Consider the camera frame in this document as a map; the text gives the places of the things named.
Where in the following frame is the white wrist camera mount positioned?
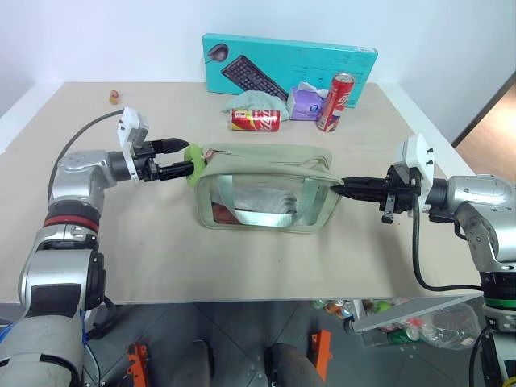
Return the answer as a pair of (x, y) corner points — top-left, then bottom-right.
(116, 106), (152, 185)
(393, 134), (436, 215)

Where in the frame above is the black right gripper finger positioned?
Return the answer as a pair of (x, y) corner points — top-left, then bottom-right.
(340, 175), (389, 189)
(330, 183), (385, 202)

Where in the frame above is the green pouch with clear window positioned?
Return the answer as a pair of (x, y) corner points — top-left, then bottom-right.
(193, 142), (344, 235)

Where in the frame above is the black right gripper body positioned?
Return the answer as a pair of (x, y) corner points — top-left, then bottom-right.
(378, 162), (422, 223)

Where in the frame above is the orange metal bracket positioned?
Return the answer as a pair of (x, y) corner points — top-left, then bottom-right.
(126, 342), (151, 387)
(310, 329), (333, 382)

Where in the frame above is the pale green cloth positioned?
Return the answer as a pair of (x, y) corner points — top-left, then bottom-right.
(222, 89), (292, 122)

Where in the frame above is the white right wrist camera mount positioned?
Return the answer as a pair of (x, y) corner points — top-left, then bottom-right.
(393, 134), (436, 215)

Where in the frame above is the short red soda can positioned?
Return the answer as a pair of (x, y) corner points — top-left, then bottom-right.
(229, 107), (282, 133)

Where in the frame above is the white folded cloth in pouch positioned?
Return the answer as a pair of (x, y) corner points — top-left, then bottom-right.
(232, 188), (300, 215)

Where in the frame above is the purple tissue pack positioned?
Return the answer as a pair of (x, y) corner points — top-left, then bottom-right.
(286, 81), (331, 123)

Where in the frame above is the red-brown item in pouch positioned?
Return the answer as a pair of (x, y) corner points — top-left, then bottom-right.
(210, 202), (236, 223)

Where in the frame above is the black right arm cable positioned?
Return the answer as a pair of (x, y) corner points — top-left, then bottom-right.
(410, 200), (484, 292)

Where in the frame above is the green plush keychain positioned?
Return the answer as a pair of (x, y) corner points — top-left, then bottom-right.
(183, 144), (207, 188)

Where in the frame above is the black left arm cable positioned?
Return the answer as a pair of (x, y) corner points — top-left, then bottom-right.
(47, 112), (124, 202)

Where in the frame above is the tall red soda can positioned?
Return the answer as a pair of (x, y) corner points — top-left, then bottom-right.
(315, 72), (356, 134)

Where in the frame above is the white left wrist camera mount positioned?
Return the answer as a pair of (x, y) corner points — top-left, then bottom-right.
(116, 106), (152, 185)

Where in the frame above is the teal keyboard box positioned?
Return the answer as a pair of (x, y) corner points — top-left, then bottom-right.
(202, 32), (380, 110)

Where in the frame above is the dark rounded shape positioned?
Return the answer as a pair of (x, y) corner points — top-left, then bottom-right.
(264, 342), (320, 387)

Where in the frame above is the clear plastic bag of cans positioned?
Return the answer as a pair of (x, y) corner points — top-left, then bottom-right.
(385, 302), (481, 350)

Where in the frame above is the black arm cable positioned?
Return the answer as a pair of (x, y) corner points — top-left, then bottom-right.
(47, 112), (124, 202)
(410, 200), (484, 292)

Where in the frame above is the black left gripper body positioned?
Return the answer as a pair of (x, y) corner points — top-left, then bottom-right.
(131, 140), (162, 184)

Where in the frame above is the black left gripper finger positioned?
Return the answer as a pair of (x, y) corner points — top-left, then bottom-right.
(154, 137), (190, 156)
(159, 160), (196, 181)

